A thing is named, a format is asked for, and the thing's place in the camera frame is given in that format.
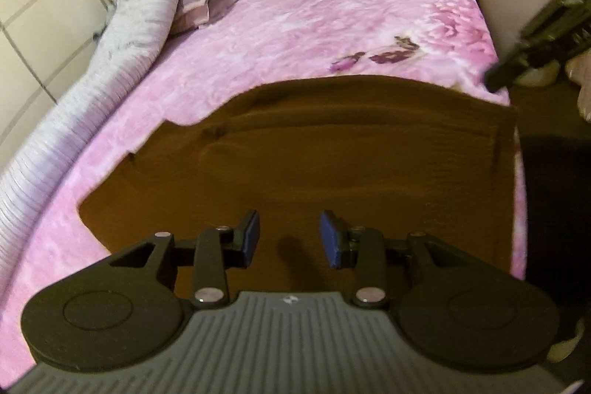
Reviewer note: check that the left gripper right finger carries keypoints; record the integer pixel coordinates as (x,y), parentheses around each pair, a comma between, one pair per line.
(362,250)

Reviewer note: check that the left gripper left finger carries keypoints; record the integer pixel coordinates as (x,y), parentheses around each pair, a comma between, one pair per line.
(218,249)

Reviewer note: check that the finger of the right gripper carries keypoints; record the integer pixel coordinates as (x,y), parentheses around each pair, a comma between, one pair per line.
(505,72)

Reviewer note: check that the brown knit sweater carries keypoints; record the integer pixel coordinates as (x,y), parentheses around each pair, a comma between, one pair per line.
(397,155)

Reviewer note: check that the pink floral bed blanket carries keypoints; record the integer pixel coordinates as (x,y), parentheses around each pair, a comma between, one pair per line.
(443,42)

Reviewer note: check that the grey striped duvet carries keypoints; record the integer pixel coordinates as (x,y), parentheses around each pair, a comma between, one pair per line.
(128,47)

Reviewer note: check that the white wardrobe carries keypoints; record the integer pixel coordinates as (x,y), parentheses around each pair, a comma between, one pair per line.
(46,46)

